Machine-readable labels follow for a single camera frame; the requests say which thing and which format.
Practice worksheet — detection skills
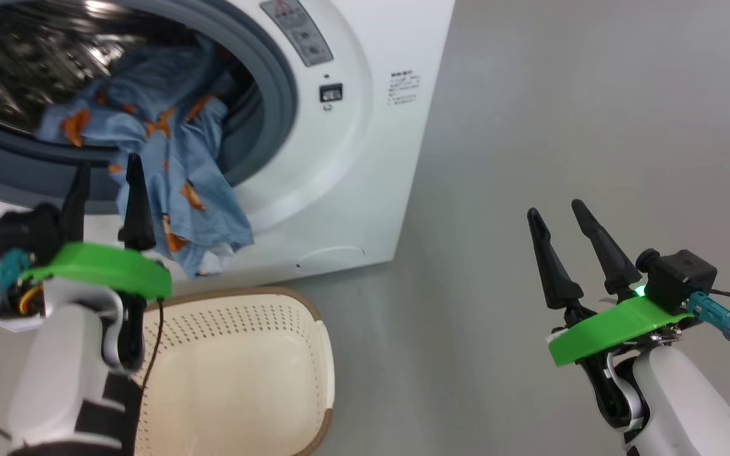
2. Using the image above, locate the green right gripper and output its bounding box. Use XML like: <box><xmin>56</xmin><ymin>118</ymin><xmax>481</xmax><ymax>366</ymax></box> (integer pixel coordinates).
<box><xmin>527</xmin><ymin>199</ymin><xmax>698</xmax><ymax>368</ymax></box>

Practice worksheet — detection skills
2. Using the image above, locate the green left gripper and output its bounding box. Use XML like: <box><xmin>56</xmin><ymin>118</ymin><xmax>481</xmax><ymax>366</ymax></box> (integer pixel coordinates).
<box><xmin>20</xmin><ymin>153</ymin><xmax>172</xmax><ymax>300</ymax></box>

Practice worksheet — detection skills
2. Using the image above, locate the perforated steel washer drum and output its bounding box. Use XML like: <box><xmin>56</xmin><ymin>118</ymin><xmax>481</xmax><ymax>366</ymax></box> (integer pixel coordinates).
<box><xmin>0</xmin><ymin>0</ymin><xmax>258</xmax><ymax>137</ymax></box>

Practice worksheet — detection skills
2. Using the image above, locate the white front-load washing machine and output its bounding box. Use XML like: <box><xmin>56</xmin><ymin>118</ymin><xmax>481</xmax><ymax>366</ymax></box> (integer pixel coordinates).
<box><xmin>0</xmin><ymin>0</ymin><xmax>456</xmax><ymax>331</ymax></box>

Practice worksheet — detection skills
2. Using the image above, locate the cream perforated laundry basket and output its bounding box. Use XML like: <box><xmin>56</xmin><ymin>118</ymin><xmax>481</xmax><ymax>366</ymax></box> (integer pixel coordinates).
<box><xmin>132</xmin><ymin>287</ymin><xmax>335</xmax><ymax>456</ymax></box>

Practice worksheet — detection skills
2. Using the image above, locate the round white filter cover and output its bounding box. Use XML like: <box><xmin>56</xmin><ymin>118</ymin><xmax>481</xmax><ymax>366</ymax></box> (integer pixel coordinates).
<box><xmin>295</xmin><ymin>246</ymin><xmax>366</xmax><ymax>270</ymax></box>

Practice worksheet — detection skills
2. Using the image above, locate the small printed text label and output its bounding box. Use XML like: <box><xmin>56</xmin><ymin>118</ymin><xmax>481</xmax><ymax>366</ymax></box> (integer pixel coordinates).
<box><xmin>387</xmin><ymin>71</ymin><xmax>421</xmax><ymax>107</ymax></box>

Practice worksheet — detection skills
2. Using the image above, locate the grey warning sticker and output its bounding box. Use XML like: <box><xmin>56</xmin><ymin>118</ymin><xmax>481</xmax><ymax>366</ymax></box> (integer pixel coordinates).
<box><xmin>259</xmin><ymin>0</ymin><xmax>334</xmax><ymax>68</ymax></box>

